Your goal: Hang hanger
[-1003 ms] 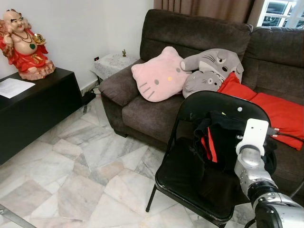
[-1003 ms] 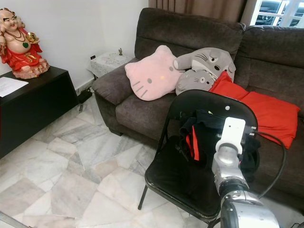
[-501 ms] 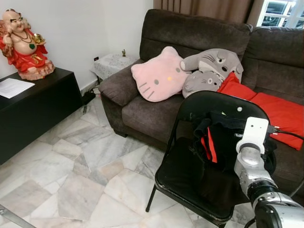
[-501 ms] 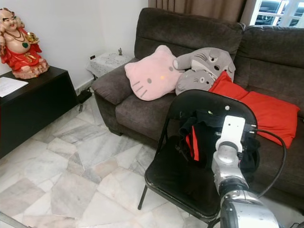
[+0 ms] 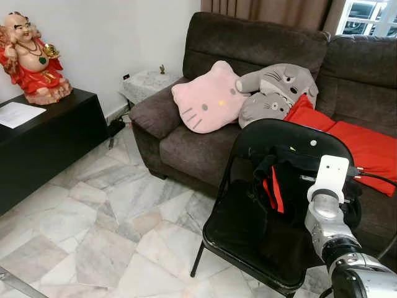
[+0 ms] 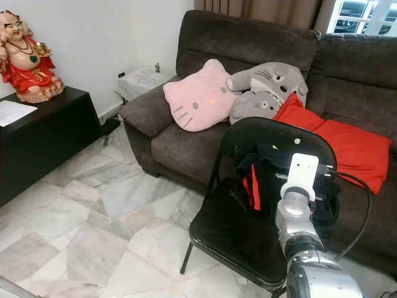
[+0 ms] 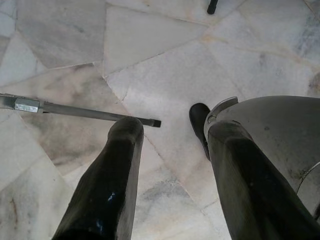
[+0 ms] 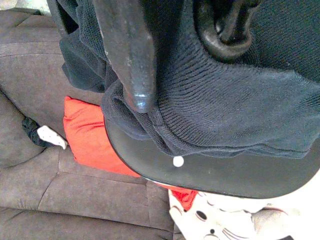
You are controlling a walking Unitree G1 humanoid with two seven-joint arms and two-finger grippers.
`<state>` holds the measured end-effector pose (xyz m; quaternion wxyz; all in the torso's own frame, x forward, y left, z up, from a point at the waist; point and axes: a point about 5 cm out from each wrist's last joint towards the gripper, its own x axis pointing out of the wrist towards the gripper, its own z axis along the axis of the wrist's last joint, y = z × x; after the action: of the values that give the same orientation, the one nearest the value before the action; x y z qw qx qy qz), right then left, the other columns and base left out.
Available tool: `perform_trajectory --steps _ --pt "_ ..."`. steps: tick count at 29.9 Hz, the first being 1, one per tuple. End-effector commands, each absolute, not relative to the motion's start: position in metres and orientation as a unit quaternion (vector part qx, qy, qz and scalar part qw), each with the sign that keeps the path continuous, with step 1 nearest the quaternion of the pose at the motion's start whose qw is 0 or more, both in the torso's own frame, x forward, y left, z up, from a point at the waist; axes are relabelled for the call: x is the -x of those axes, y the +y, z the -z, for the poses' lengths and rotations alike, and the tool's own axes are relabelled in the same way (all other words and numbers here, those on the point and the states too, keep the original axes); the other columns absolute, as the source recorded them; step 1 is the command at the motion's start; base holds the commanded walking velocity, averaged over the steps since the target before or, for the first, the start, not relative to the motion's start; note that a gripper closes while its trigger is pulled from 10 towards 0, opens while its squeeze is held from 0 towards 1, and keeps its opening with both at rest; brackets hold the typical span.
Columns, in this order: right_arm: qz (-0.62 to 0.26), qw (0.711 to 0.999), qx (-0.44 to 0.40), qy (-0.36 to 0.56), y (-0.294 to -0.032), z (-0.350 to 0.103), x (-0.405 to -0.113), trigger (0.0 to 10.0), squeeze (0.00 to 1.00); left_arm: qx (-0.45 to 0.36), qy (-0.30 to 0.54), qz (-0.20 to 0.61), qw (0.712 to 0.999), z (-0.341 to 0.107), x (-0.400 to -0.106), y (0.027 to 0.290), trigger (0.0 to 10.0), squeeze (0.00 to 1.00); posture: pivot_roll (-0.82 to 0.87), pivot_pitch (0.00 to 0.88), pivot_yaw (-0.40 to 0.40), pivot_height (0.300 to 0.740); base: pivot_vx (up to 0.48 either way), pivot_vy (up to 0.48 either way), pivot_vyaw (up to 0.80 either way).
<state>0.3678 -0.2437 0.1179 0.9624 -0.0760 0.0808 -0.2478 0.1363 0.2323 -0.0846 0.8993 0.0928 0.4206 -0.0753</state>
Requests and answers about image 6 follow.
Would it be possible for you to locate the black shirt red trim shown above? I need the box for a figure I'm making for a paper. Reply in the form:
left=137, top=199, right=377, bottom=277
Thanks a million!
left=233, top=143, right=342, bottom=242

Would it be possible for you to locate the white paper sheet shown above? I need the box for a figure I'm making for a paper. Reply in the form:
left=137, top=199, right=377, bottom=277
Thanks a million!
left=0, top=99, right=38, bottom=128

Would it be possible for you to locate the black TV console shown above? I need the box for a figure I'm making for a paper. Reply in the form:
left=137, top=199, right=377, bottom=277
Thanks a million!
left=0, top=86, right=103, bottom=205

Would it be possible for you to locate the red laughing Buddha statue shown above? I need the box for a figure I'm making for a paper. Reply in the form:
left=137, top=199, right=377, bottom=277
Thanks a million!
left=0, top=9, right=66, bottom=103

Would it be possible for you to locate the black power adapter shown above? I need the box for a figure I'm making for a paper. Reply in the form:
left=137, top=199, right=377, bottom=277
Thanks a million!
left=102, top=118, right=122, bottom=135

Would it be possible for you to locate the side table lace cover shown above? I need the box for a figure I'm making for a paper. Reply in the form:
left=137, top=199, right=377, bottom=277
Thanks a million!
left=117, top=65, right=174, bottom=103

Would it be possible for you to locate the dark brown sofa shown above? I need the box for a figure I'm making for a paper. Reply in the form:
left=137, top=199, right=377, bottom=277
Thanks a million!
left=120, top=9, right=397, bottom=277

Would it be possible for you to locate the pink cat face cushion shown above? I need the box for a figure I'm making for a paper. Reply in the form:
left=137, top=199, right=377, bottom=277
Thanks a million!
left=163, top=59, right=243, bottom=132

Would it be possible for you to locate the black folding chair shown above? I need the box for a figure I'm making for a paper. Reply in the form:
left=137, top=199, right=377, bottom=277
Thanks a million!
left=179, top=116, right=343, bottom=292

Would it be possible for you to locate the grey plush cushion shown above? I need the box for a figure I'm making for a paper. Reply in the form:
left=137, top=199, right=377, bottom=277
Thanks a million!
left=226, top=62, right=309, bottom=125

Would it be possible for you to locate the brown curtain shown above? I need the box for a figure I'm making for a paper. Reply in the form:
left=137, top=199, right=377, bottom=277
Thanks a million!
left=194, top=0, right=323, bottom=30

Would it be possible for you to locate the red cushion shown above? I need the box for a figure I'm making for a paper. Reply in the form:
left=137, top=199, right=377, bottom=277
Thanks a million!
left=273, top=92, right=393, bottom=195

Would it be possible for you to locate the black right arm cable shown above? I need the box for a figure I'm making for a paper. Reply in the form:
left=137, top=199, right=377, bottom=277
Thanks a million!
left=316, top=166, right=373, bottom=261

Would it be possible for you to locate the window with white frame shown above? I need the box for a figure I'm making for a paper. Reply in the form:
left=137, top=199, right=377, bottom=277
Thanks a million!
left=326, top=0, right=397, bottom=37

